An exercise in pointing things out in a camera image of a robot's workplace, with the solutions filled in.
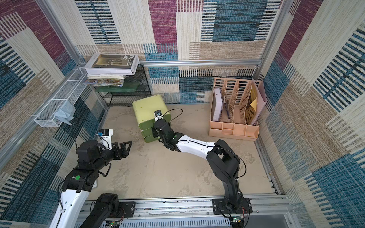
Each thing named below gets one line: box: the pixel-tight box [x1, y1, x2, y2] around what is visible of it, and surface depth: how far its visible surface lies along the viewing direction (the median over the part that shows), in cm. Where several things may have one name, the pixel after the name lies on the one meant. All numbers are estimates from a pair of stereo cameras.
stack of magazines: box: [83, 74, 127, 87], surface depth 83 cm
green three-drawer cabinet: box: [132, 94, 172, 143], surface depth 91 cm
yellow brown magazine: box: [245, 86, 258, 125], surface depth 94 cm
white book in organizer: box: [212, 87, 223, 122], surface depth 99 cm
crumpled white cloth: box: [54, 100, 76, 126], surface depth 70 cm
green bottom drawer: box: [144, 134, 161, 143], surface depth 96 cm
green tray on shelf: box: [95, 82, 140, 93], surface depth 96 cm
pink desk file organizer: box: [208, 77, 263, 142], surface depth 100 cm
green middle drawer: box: [141, 127, 154, 138], surface depth 91 cm
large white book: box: [84, 53, 140, 76], surface depth 85 cm
